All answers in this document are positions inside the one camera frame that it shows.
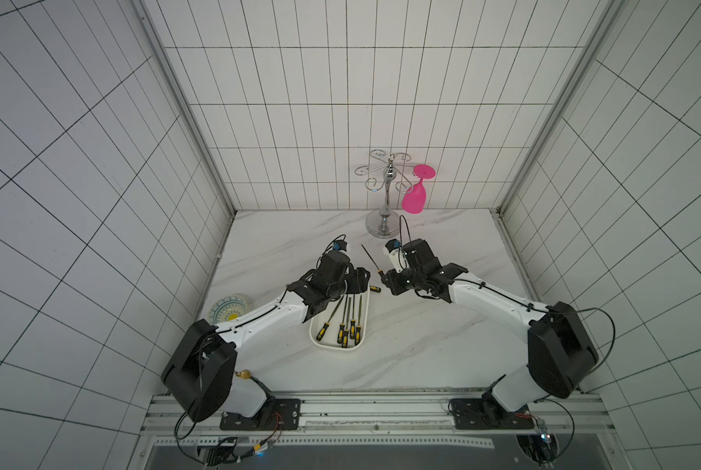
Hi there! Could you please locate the pink plastic goblet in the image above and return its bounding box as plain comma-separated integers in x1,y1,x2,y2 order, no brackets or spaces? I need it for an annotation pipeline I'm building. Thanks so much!
401,164,437,215

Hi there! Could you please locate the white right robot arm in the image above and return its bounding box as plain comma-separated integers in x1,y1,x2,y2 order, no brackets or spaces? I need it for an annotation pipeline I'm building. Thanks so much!
382,239,598,412

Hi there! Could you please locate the file tool yellow black handle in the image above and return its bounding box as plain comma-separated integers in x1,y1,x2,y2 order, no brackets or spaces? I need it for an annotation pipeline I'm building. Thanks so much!
361,244,384,279

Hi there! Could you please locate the chrome cup holder stand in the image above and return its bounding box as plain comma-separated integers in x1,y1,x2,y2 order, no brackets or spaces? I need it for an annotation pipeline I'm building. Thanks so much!
354,149,412,239

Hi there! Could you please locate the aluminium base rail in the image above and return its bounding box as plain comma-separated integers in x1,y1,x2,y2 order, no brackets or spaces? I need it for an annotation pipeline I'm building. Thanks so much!
142,389,616,448

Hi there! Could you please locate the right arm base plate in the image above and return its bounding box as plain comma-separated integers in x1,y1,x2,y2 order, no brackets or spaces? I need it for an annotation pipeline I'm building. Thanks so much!
448,399,534,431

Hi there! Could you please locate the patterned small bowl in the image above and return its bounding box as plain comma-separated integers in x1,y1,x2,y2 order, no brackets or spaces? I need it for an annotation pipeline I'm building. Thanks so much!
207,295,248,325

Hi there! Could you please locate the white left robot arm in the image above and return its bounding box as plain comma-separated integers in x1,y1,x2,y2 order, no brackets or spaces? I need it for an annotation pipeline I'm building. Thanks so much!
161,250,371,423

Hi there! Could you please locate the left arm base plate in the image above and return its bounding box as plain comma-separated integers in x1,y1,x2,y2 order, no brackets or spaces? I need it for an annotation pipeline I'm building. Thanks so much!
219,399,302,432

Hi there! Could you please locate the white storage box tray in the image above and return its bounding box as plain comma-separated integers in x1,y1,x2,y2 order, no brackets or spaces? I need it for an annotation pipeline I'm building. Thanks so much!
309,285,374,353

